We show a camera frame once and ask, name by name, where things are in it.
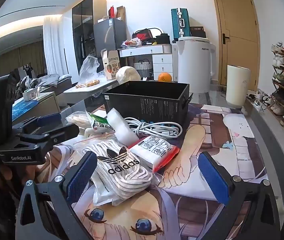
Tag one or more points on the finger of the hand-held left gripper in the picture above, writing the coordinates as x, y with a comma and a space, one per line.
48, 119
64, 131

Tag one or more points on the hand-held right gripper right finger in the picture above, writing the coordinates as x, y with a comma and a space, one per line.
214, 177

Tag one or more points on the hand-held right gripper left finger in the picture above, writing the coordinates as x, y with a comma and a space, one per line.
82, 175

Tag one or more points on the green white snack packet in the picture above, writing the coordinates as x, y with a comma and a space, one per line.
99, 126

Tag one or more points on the bagged white shoelaces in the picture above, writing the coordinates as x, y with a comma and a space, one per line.
122, 175

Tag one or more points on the red white packet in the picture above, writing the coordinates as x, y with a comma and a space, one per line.
154, 152

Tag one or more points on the black cardboard box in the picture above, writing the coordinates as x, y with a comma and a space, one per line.
144, 105

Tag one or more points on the grey low cabinet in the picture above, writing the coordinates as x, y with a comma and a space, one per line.
47, 106

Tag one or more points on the blue packet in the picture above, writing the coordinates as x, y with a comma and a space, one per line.
24, 108

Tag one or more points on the small white box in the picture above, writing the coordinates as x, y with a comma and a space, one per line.
31, 94

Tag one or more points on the grey clothes pile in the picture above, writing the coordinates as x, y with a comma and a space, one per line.
47, 80

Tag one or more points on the white foam wrap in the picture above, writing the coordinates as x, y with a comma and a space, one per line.
122, 130

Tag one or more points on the plastic bag of small oranges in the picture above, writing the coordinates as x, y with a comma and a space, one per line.
89, 72

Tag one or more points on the white curtain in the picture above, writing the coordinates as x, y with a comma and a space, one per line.
54, 45

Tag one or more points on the cardboard fruit box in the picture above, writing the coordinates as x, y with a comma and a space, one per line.
110, 65

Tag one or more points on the wrapped pale cabbage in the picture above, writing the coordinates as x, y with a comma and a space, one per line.
128, 73

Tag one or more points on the pile of white shoes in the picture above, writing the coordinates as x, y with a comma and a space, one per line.
259, 98

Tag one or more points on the small cream cylindrical bin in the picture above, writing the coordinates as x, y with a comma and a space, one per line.
238, 85

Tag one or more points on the black glass cabinet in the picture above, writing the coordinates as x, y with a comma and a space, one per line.
82, 25

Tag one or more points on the woven basket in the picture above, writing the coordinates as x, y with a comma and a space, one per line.
143, 65

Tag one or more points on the grey fridge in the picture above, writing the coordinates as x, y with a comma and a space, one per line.
109, 35

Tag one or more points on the orange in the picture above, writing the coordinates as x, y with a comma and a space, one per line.
165, 77

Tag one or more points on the food bag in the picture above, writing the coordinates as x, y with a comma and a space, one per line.
132, 42

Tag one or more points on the large white cylindrical bin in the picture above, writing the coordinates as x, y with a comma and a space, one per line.
194, 65

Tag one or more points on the white dresser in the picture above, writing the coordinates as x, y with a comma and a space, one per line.
162, 60

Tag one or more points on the red black shoe box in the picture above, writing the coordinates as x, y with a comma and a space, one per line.
141, 36

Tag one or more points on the black bag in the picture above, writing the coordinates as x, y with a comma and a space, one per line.
162, 38

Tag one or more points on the white oval mirror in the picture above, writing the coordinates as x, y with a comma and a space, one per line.
157, 29

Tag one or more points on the black box stack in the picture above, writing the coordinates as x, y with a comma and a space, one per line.
198, 31

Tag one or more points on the wooden door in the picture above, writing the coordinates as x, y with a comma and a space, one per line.
236, 30

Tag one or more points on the teal suitcase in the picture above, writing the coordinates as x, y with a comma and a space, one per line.
180, 22

